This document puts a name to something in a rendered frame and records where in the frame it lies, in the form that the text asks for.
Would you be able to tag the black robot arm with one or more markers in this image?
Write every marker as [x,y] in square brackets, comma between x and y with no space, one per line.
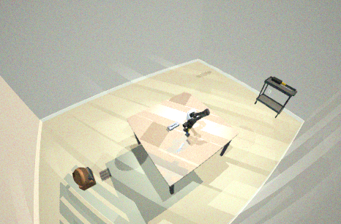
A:
[199,115]

